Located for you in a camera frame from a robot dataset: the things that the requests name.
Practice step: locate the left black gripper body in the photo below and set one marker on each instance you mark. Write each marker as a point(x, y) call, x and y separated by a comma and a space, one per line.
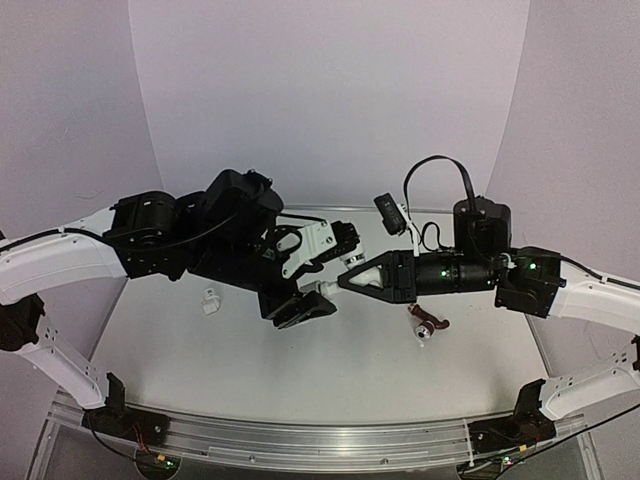
point(231, 264)

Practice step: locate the aluminium front rail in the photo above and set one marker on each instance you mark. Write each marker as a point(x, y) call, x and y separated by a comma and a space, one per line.
point(319, 448)

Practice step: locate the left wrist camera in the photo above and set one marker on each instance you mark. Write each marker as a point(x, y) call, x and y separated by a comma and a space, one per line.
point(299, 245)

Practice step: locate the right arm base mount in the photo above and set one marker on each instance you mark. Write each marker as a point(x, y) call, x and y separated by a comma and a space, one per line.
point(524, 426)

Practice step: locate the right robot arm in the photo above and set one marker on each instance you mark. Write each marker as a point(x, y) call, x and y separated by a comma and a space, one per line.
point(528, 280)

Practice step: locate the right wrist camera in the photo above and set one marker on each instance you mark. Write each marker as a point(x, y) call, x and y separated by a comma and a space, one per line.
point(396, 221)

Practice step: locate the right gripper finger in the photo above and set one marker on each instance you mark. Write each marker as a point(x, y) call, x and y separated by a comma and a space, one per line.
point(375, 269)
point(369, 285)

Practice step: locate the white elbow fitting far left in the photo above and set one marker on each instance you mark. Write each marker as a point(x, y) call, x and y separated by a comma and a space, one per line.
point(211, 301)

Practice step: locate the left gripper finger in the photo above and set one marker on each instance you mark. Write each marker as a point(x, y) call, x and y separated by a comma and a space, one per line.
point(346, 246)
point(302, 308)

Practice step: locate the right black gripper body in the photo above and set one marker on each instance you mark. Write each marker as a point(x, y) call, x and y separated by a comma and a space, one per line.
point(401, 276)

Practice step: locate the white elbow fitting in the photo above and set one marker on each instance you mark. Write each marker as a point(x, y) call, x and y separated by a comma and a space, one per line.
point(315, 286)

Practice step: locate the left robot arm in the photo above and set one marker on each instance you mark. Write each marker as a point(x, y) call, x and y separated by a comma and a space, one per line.
point(234, 232)

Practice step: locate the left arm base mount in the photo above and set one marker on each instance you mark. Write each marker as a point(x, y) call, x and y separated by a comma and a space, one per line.
point(119, 420)

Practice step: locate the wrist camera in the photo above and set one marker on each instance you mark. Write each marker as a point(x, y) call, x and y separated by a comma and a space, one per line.
point(299, 245)
point(396, 221)

